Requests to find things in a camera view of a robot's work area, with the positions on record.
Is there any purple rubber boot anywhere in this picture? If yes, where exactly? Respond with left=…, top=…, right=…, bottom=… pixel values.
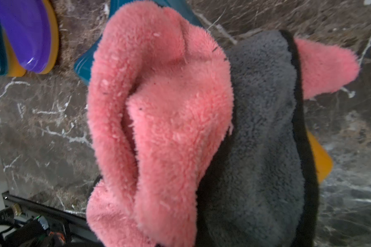
left=0, top=1, right=59, bottom=74

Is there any teal rubber boot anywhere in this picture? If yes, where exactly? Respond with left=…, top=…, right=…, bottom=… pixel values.
left=74, top=0, right=333, bottom=183
left=0, top=9, right=27, bottom=78

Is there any pink microfiber cloth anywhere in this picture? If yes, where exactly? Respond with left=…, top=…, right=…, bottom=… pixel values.
left=86, top=1, right=360, bottom=247

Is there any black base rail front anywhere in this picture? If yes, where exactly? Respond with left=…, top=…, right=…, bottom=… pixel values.
left=2, top=191, right=103, bottom=247

